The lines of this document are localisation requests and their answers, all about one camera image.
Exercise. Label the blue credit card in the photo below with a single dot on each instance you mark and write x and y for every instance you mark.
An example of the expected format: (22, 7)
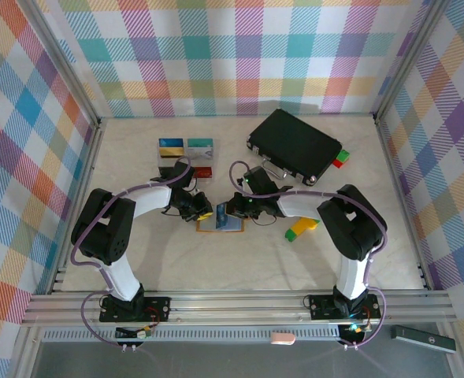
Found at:
(220, 216)
(171, 143)

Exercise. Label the orange card holder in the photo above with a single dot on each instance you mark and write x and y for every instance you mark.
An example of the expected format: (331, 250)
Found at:
(231, 228)

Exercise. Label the clear plastic card tray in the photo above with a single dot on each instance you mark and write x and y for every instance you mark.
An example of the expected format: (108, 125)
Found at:
(185, 153)

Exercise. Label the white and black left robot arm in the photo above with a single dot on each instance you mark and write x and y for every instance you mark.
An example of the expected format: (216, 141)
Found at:
(125, 279)

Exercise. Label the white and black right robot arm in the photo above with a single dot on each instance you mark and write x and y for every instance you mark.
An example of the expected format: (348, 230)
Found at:
(351, 275)

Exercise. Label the red credit card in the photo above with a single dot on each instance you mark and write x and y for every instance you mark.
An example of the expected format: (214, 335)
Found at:
(204, 172)

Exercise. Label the black credit card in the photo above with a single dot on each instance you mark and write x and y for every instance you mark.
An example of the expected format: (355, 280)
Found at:
(164, 170)

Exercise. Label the gold credit card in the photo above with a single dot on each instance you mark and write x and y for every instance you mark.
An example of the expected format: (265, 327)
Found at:
(171, 153)

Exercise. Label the white credit card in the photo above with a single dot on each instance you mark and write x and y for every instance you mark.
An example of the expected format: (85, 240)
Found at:
(200, 154)

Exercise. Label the teal credit card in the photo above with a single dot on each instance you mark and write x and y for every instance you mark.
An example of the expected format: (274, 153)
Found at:
(200, 143)

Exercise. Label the yellow and green toy block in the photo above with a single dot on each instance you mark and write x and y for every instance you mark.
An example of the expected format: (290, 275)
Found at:
(300, 229)

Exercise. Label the black briefcase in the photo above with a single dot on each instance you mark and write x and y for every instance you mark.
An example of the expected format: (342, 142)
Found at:
(294, 138)

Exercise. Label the red and green block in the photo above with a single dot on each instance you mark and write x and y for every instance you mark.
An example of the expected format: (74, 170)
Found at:
(342, 157)

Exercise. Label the small electronics connector board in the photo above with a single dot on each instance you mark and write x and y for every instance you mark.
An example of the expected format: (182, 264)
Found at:
(353, 328)
(141, 334)

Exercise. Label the aluminium mounting rail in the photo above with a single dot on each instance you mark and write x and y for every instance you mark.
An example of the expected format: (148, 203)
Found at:
(235, 307)

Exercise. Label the aluminium side floor rail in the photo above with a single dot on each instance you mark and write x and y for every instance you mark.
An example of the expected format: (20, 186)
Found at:
(393, 177)
(86, 173)

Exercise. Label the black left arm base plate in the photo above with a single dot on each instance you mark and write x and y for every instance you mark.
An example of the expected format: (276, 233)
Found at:
(157, 309)

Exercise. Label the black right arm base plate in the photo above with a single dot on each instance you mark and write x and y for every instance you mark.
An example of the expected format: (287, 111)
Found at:
(320, 307)

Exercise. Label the aluminium upright frame post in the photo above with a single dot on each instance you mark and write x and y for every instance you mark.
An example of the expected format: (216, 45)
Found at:
(58, 59)
(409, 59)

